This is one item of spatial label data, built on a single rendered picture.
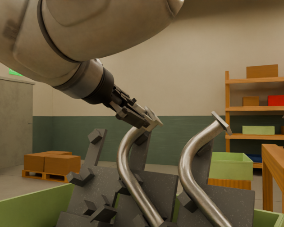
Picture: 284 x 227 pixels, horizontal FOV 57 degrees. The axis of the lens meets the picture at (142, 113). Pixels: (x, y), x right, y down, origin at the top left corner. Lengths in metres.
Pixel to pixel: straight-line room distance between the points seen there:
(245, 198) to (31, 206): 0.57
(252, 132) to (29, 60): 5.68
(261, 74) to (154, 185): 5.49
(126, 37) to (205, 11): 6.73
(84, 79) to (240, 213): 0.39
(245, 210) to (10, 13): 0.52
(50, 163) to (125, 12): 5.09
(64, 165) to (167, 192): 4.54
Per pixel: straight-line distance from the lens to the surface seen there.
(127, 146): 0.67
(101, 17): 0.30
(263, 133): 5.95
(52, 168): 5.30
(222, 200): 0.60
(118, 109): 0.51
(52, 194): 0.87
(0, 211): 0.80
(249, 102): 5.96
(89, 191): 0.78
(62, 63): 0.38
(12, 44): 0.39
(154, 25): 0.30
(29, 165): 5.77
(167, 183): 0.64
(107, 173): 0.75
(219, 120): 0.60
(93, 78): 0.46
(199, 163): 0.63
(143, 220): 0.59
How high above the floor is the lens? 1.17
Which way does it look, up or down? 1 degrees up
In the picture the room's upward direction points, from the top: straight up
